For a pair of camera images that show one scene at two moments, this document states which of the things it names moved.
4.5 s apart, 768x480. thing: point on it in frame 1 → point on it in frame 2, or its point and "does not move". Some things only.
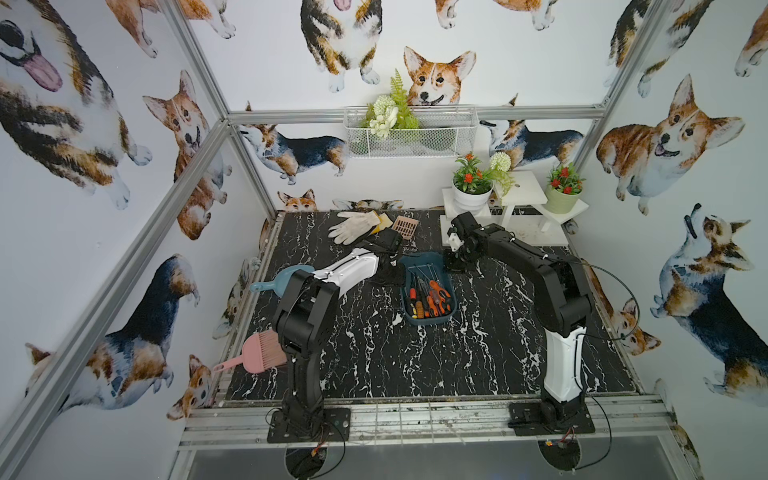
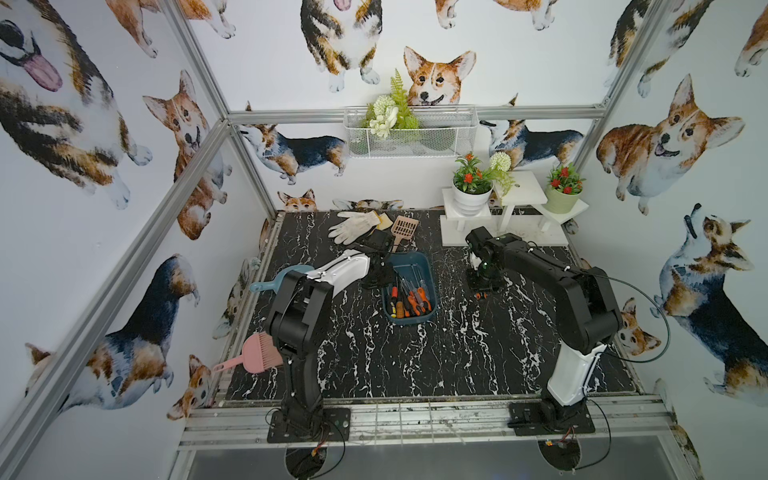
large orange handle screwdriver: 438,291 → 423,297
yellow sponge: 384,222 does not move
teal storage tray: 440,268 → 412,295
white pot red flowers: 471,187 does not move
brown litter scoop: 405,226 does not move
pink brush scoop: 260,354 does not move
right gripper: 469,266 → 475,285
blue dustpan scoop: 281,280 does not move
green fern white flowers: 390,112 does not move
